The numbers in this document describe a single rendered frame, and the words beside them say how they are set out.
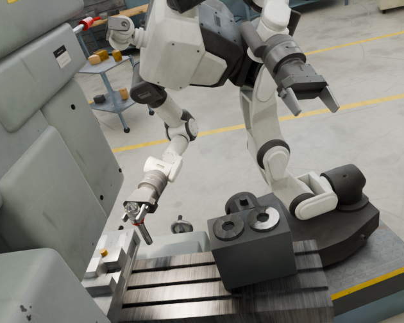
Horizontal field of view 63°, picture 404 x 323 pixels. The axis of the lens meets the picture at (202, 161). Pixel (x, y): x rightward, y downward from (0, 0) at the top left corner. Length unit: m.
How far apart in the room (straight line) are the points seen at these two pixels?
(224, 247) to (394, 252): 1.08
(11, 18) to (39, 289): 0.42
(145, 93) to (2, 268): 0.90
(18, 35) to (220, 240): 0.66
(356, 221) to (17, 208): 1.45
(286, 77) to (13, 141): 0.55
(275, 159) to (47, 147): 0.92
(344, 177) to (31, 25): 1.39
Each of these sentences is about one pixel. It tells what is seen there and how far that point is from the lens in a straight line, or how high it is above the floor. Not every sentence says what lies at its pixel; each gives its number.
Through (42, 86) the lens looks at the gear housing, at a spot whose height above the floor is 1.66.
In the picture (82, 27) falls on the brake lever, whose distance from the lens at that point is 0.91.
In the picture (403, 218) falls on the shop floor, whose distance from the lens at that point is 2.55.
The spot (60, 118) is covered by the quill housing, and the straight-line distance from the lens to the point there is 0.72.
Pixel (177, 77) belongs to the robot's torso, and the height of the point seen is 1.46.
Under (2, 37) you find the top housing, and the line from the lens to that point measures 0.61.
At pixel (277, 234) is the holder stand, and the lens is 0.92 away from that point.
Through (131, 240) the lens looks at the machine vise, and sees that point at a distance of 1.23.
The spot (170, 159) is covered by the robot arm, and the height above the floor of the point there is 1.13.
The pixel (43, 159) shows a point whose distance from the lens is 0.62.
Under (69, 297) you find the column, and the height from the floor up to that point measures 1.50.
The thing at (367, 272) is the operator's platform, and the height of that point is 0.40.
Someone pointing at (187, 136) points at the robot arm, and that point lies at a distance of 1.40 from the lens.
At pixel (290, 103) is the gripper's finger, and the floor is 1.47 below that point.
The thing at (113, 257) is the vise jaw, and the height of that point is 1.05.
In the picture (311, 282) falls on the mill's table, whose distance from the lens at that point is 1.05.
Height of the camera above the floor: 1.81
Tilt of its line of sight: 33 degrees down
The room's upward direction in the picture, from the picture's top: 17 degrees counter-clockwise
